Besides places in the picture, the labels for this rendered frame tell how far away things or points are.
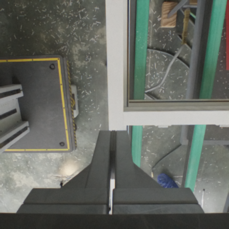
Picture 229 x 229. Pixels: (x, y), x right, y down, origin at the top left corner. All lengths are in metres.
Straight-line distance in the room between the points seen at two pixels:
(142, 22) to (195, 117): 0.32
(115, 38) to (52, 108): 0.83
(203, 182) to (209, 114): 1.52
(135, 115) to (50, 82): 0.79
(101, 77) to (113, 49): 0.95
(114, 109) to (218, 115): 0.30
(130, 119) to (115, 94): 0.09
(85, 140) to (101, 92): 0.48
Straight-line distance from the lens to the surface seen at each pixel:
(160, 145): 1.62
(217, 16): 0.61
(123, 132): 0.15
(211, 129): 0.99
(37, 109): 1.23
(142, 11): 0.54
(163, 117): 0.49
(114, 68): 0.45
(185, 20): 1.23
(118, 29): 0.45
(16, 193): 2.20
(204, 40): 0.61
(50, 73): 1.15
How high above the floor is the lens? 1.38
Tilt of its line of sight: 73 degrees down
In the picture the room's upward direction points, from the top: 177 degrees counter-clockwise
